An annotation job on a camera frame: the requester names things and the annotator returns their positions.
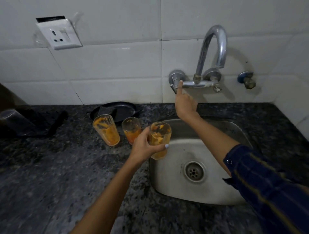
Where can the person's left hand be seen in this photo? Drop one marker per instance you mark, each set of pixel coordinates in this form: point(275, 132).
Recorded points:
point(141, 148)

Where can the person's right hand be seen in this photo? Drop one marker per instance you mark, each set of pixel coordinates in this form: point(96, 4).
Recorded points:
point(184, 103)

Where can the person's left thumb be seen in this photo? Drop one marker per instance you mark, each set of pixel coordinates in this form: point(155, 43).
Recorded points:
point(159, 147)

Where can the juice-stained drinking glass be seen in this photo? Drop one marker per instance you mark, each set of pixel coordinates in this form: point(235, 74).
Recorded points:
point(159, 139)
point(106, 129)
point(131, 130)

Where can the chrome wall-mounted tap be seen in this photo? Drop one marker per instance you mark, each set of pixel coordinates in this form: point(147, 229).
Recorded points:
point(205, 60)

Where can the person's right forearm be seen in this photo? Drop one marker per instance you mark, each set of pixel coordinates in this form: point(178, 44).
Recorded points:
point(210, 139)

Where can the person's left forearm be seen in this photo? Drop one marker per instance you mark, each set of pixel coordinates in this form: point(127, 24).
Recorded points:
point(109, 198)

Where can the stainless steel sink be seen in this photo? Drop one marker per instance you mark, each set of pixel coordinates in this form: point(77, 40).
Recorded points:
point(195, 164)

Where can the sink drain strainer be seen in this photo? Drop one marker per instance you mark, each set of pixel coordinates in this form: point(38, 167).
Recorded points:
point(194, 171)

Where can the black frying pan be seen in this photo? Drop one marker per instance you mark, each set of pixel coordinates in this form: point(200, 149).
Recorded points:
point(118, 110)

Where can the black scrub sponge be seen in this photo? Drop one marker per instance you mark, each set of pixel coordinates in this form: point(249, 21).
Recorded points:
point(107, 111)

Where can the brass angle valve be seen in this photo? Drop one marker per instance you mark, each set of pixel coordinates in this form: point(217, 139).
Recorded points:
point(246, 80)

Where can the dark blue striped sleeve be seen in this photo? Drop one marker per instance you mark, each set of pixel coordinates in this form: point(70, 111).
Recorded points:
point(268, 190)

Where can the white wall socket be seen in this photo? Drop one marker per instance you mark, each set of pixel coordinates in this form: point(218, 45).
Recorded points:
point(59, 33)

